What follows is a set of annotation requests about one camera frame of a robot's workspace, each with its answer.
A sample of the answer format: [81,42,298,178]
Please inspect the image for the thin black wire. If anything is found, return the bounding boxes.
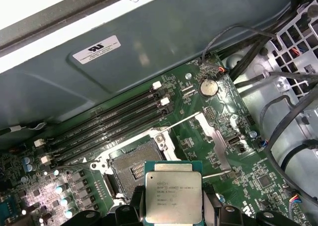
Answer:
[201,24,278,65]

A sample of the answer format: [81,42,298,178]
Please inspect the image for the silver drive cage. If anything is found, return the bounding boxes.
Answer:
[220,0,318,212]

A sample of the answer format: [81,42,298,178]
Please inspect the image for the black wire loop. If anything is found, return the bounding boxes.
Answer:
[258,89,318,207]

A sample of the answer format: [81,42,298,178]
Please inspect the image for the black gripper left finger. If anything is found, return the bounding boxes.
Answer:
[74,186,146,226]

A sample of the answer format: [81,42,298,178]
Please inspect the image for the round coin cell battery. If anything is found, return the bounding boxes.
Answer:
[199,77,220,97]

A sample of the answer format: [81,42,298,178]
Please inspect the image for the green motherboard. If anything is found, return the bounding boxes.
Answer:
[0,53,318,226]

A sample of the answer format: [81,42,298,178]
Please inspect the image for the CPU socket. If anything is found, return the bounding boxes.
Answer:
[89,126,179,207]

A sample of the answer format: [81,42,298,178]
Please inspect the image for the white case wall label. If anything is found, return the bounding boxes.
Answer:
[72,34,122,63]

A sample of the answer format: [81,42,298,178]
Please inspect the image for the silver CPU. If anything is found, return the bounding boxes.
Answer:
[144,160,203,224]

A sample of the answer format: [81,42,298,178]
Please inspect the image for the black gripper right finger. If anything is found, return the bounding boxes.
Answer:
[202,185,291,226]

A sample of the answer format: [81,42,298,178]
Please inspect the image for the grey cable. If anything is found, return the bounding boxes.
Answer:
[260,71,318,84]

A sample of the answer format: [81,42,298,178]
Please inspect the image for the black open PC case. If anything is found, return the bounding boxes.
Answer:
[0,0,318,226]

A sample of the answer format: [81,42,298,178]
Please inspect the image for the black RAM slot white clips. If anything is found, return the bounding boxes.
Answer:
[33,80,162,149]
[41,96,171,164]

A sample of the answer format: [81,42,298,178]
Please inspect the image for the black wire white tag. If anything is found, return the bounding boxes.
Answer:
[0,121,47,135]

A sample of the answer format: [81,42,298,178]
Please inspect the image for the metal socket cover frame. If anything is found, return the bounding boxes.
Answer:
[159,111,237,180]

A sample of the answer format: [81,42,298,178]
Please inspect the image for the thick black cable bundle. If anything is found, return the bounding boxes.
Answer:
[227,0,318,81]

